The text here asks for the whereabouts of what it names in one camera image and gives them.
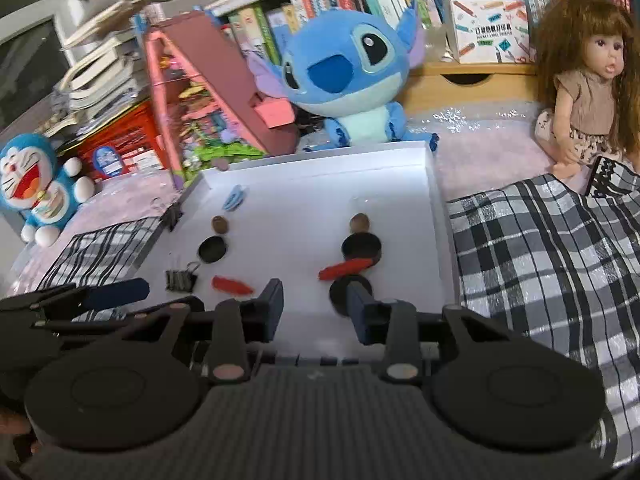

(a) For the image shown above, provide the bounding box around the red plastic crate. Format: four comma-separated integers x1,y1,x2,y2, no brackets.
75,102,173,181

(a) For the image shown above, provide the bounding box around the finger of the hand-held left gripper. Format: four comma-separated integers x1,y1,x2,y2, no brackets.
30,278,151,313

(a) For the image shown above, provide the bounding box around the blue alien plush toy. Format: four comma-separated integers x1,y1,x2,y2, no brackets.
247,0,440,153

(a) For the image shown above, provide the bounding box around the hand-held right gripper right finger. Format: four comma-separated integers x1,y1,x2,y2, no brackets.
346,282,506,383

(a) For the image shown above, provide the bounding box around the blue white cat plush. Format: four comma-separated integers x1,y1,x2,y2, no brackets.
0,132,96,247

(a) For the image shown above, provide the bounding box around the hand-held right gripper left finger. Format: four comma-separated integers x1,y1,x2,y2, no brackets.
117,278,285,383

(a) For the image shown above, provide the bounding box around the person's left hand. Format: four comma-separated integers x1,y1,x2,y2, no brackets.
0,408,31,435

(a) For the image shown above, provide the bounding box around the white carton with pencil print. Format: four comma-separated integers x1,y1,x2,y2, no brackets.
447,0,536,64

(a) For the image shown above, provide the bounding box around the pink fleece mat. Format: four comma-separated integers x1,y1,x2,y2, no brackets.
10,100,601,301

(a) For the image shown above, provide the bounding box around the black white plaid blanket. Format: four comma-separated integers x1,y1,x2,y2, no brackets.
37,155,640,471

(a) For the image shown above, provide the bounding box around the white cabinet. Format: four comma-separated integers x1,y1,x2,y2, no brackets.
0,0,166,131

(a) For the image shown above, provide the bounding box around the large black binder clip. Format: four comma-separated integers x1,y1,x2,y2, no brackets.
165,262,201,293

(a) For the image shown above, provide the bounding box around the pink triangular dollhouse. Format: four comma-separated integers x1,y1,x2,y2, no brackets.
142,12,301,188

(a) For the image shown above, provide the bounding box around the black round cap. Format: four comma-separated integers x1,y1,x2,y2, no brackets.
329,276,375,317
197,236,228,263
341,232,385,263

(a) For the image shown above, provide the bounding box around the white cardboard box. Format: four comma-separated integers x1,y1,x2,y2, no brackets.
132,141,458,361

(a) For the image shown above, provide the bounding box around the blue hair clip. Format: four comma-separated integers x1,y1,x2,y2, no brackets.
222,185,248,211

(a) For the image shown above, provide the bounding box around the wooden drawer box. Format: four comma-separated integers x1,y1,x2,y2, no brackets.
407,60,546,116

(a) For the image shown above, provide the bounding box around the stack of books and papers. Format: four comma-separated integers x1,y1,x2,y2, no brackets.
52,0,183,133

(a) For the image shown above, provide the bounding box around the brown haired baby doll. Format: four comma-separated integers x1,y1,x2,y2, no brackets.
534,0,640,176

